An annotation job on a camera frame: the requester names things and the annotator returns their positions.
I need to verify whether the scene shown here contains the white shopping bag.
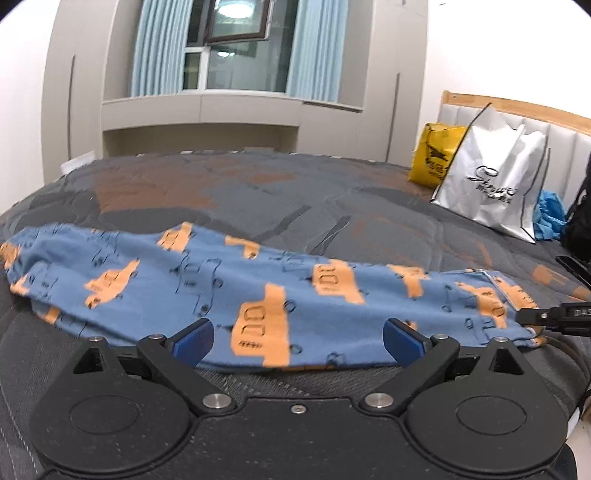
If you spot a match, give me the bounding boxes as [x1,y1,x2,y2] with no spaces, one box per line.
[430,102,551,244]

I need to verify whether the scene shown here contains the light blue curtain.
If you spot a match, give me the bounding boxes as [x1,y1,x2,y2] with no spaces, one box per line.
[285,0,346,105]
[130,0,186,97]

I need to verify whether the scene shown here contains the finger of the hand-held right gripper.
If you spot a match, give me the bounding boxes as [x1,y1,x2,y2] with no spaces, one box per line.
[556,256,591,291]
[516,305,561,326]

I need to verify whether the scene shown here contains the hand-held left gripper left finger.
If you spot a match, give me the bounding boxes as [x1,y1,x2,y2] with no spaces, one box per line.
[73,318,237,415]

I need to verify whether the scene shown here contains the padded headboard with wooden frame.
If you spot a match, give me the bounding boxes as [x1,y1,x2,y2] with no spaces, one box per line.
[436,90,591,232]

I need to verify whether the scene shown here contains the bed with grey orange quilt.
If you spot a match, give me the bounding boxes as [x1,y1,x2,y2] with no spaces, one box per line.
[0,148,591,480]

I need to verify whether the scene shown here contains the yellow bag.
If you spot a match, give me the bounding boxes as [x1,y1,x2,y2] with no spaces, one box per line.
[409,122,468,189]

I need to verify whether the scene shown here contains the window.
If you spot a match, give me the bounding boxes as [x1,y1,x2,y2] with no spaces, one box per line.
[182,0,302,93]

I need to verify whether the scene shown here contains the white sheet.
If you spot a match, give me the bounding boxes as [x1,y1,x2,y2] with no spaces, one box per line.
[59,154,96,176]

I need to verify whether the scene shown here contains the blue pants with orange print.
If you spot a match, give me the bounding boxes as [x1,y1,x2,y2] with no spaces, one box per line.
[0,222,549,374]

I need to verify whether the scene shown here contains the beige built-in wardrobe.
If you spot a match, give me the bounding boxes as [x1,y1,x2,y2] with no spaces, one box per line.
[41,0,431,186]

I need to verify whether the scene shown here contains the black bag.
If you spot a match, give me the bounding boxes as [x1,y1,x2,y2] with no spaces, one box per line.
[560,152,591,265]

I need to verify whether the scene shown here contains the blue crumpled cloth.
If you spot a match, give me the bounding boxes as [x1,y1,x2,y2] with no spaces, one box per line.
[533,189,567,241]

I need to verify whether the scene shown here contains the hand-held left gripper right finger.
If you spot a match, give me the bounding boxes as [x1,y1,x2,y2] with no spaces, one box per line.
[359,316,530,415]

